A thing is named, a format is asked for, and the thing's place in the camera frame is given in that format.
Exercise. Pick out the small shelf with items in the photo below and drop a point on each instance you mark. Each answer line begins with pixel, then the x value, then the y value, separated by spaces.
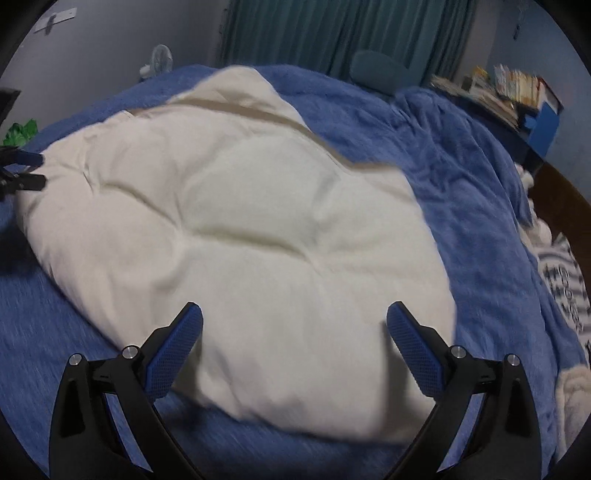
pixel 503 124

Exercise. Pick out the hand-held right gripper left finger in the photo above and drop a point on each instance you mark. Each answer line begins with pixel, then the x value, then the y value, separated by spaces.
pixel 173 355

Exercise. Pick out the teal curtain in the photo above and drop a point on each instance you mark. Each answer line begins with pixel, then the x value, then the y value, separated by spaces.
pixel 346 32

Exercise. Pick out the teal chair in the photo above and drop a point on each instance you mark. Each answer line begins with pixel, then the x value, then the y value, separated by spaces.
pixel 381 69

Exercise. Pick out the white wall fixture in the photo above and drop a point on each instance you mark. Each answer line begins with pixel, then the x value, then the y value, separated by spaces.
pixel 54 21

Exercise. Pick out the blue fleece blanket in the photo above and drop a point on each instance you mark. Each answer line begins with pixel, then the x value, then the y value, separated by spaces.
pixel 480 221

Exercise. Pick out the blue box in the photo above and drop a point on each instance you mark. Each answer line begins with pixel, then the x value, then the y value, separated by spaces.
pixel 544 125

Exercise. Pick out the white striped cloth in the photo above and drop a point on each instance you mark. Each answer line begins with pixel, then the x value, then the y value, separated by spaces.
pixel 565 295

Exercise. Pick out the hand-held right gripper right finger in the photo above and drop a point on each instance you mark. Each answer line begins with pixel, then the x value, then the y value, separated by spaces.
pixel 415 355

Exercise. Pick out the row of books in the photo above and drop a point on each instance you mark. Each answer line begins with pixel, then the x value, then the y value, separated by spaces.
pixel 503 83

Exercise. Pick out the white standing fan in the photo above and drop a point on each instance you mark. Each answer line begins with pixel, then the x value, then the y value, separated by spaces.
pixel 159 61

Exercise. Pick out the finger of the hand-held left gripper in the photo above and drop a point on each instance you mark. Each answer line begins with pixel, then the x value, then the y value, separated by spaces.
pixel 27 182
pixel 25 158

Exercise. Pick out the green plastic bag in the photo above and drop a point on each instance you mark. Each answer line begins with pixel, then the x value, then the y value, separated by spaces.
pixel 21 132

